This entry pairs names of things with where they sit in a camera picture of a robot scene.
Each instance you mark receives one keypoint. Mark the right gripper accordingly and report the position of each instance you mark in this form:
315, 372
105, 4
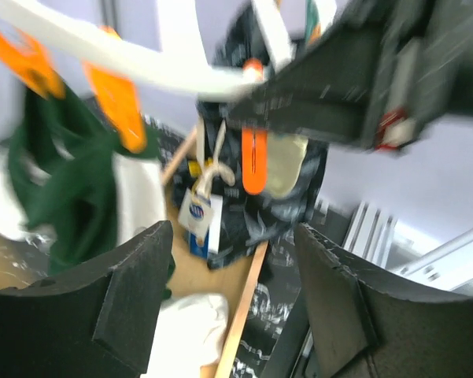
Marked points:
424, 54

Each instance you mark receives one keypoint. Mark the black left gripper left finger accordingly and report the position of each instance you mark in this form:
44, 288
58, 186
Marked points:
95, 320

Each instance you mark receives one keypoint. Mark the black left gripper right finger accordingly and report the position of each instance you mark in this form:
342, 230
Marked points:
368, 322

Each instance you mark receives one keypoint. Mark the cream sock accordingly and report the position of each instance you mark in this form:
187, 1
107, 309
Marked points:
285, 156

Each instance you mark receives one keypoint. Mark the orange clothespin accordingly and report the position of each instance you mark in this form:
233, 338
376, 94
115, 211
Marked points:
32, 65
117, 98
254, 160

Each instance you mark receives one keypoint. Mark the white round clip hanger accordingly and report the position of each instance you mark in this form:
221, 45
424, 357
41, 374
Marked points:
89, 43

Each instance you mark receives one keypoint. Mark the teal clothespin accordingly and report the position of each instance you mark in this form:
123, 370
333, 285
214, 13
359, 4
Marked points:
312, 21

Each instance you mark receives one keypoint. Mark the white printed t-shirt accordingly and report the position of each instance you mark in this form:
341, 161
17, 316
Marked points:
188, 331

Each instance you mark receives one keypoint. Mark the dark patterned garment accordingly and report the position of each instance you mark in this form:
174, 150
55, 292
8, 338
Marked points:
247, 220

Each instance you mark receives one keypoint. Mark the NASA hang tag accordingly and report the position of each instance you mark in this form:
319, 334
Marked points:
201, 218

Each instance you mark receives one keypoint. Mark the green garment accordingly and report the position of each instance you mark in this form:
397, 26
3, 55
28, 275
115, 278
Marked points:
70, 172

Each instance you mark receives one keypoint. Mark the wooden hanging rack frame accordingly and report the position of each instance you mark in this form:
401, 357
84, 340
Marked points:
187, 275

